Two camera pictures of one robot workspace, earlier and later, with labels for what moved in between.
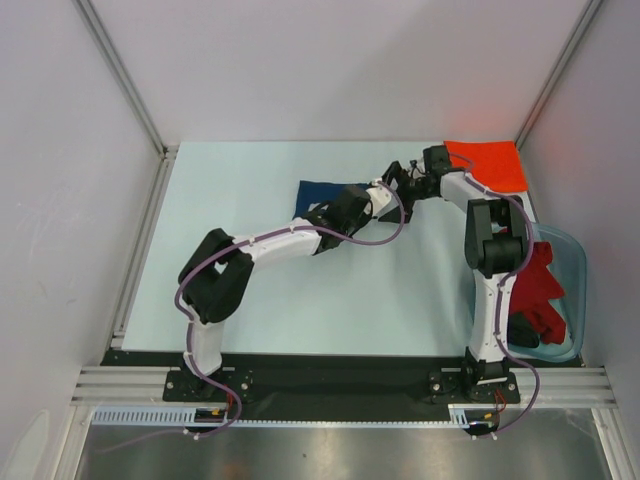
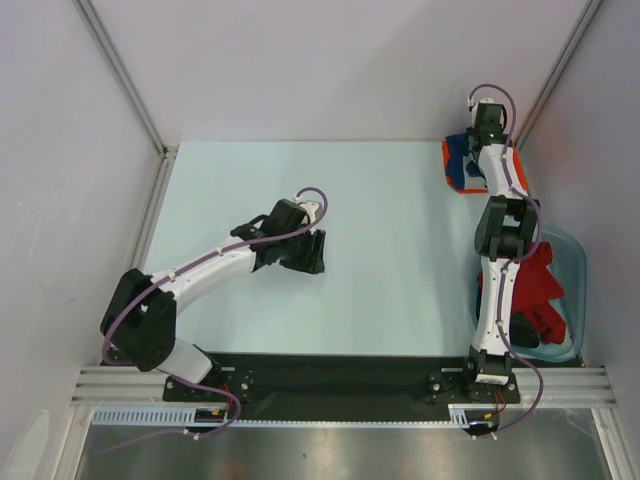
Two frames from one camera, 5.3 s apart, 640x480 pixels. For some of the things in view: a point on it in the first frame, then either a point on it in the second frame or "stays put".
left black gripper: (364, 217) to (311, 260)
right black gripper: (400, 179) to (473, 138)
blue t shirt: (310, 192) to (459, 146)
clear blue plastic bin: (568, 269) stays put
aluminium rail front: (561, 386) stays put
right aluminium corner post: (590, 12) stays put
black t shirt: (521, 332) stays put
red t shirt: (535, 286) stays put
